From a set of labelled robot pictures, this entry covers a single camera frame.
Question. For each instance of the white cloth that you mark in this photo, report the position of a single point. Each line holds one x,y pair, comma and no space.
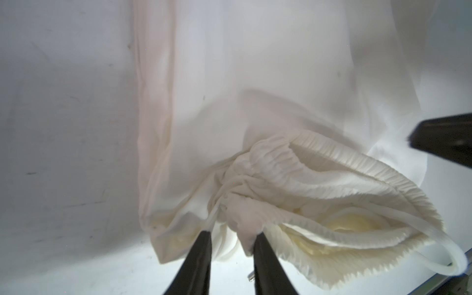
287,120

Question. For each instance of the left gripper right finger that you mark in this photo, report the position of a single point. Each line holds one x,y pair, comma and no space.
270,277

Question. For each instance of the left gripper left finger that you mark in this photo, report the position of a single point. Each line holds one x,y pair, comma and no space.
193,278

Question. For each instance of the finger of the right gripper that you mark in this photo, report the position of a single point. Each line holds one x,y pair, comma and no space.
449,138

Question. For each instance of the aluminium front rail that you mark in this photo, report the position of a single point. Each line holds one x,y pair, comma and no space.
452,285

